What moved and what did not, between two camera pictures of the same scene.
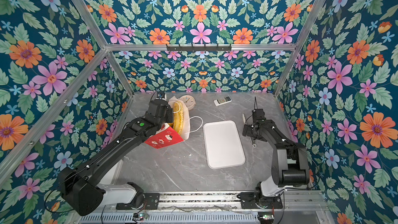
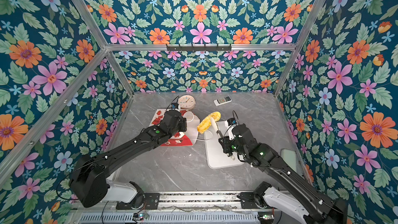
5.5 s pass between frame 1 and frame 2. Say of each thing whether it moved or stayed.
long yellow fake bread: moved
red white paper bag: moved
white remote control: stayed
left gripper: moved
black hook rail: stayed
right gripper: moved
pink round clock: stayed
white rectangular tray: stayed
